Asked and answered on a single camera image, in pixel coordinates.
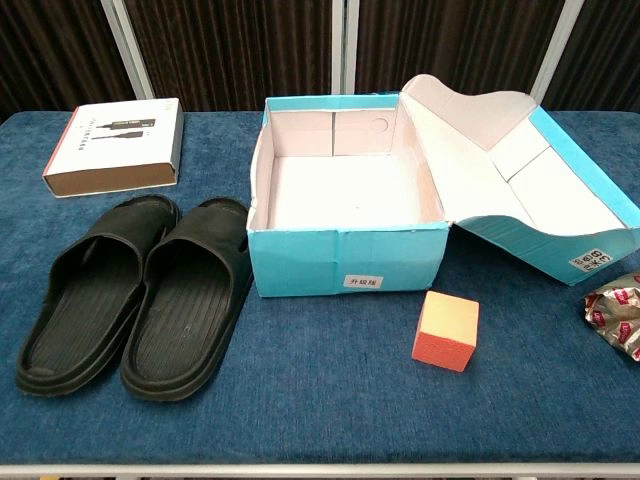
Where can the light blue cardboard shoe box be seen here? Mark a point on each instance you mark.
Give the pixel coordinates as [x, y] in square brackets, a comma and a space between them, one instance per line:
[300, 260]

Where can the blue table cloth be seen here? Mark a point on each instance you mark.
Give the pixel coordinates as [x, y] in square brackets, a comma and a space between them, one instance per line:
[300, 390]

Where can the grey metal table rail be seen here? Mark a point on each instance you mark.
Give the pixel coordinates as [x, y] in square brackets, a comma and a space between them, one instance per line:
[320, 471]

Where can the black rubber slipper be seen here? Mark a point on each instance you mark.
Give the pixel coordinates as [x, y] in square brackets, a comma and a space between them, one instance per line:
[175, 330]
[75, 320]

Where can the crumpled gold red snack packet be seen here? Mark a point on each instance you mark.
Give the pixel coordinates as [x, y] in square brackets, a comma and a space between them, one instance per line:
[617, 320]

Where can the orange and yellow cube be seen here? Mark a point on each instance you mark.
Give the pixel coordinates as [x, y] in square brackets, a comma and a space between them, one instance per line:
[445, 335]

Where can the grey metal frame post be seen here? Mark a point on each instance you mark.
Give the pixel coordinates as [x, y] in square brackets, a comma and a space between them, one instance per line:
[557, 50]
[345, 45]
[129, 50]

